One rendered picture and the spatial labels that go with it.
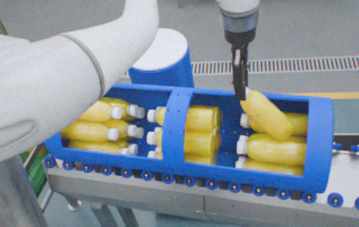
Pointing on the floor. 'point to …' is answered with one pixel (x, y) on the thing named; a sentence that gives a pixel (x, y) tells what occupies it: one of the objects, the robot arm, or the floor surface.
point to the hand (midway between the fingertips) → (241, 84)
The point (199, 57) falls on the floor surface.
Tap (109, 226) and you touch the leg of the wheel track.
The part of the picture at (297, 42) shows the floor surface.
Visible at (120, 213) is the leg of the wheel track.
